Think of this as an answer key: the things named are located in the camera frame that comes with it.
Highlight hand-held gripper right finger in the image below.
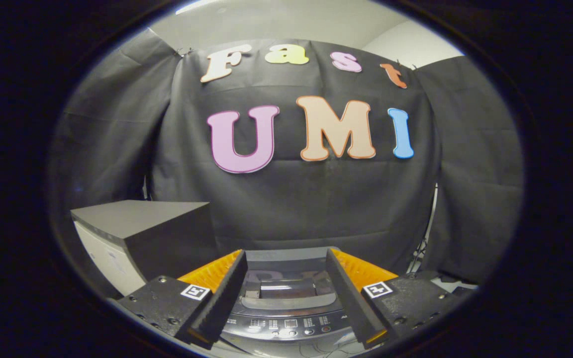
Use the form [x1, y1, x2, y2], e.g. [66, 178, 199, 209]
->
[325, 247, 466, 349]

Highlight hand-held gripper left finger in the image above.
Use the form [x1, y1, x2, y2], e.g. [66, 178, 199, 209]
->
[116, 249, 248, 349]

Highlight dark grey washing machine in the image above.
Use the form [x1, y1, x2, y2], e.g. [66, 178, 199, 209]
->
[219, 247, 367, 358]

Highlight black metal backdrop stand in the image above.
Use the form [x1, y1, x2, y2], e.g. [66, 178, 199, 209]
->
[408, 183, 439, 274]

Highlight black backdrop cloth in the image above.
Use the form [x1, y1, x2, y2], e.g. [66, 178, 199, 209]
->
[50, 30, 525, 284]

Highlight grey cabinet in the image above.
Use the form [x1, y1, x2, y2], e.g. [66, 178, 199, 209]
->
[70, 200, 217, 296]

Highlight thin floor cables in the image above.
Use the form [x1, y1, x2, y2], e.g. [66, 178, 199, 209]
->
[296, 343, 367, 358]

